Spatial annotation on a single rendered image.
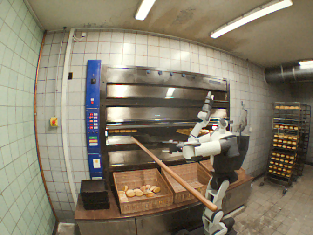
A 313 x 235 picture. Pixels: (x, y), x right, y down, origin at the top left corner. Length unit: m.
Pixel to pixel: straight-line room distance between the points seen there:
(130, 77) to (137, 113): 0.42
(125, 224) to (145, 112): 1.28
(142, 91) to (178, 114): 0.54
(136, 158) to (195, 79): 1.30
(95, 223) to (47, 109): 1.31
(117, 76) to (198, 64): 1.14
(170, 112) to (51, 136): 1.47
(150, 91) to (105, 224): 1.55
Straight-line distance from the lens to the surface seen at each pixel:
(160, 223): 1.75
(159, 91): 1.87
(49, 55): 1.98
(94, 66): 1.77
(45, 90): 1.88
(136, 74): 1.83
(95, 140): 1.73
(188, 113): 2.04
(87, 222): 1.61
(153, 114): 1.82
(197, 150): 0.95
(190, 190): 0.78
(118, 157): 1.83
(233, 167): 1.26
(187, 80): 2.09
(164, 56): 2.00
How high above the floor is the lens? 1.59
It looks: 3 degrees down
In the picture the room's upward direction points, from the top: straight up
